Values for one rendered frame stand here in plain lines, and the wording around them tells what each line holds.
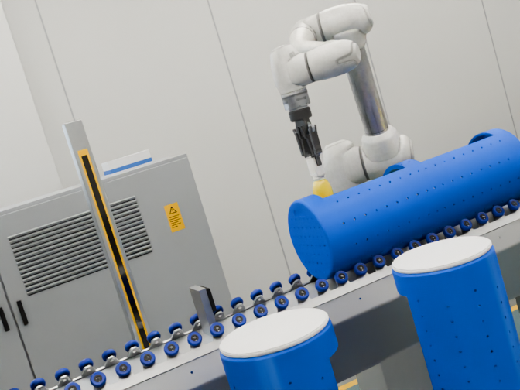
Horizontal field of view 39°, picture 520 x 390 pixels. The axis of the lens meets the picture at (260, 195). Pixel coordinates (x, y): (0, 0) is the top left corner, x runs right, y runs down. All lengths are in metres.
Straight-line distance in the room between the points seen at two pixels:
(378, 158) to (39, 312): 1.82
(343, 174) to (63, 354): 1.68
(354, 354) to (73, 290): 1.76
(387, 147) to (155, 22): 2.59
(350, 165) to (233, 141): 2.26
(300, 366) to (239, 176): 3.68
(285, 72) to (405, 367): 1.47
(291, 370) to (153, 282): 2.22
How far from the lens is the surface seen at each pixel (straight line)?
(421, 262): 2.05
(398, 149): 3.12
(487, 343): 2.05
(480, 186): 2.67
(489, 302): 2.03
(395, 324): 2.53
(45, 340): 3.83
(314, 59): 2.40
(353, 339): 2.45
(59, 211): 3.76
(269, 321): 1.90
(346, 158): 3.14
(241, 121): 5.34
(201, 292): 2.28
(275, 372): 1.71
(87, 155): 2.54
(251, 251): 5.35
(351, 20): 2.91
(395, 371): 3.26
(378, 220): 2.43
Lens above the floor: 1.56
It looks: 6 degrees down
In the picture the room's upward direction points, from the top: 17 degrees counter-clockwise
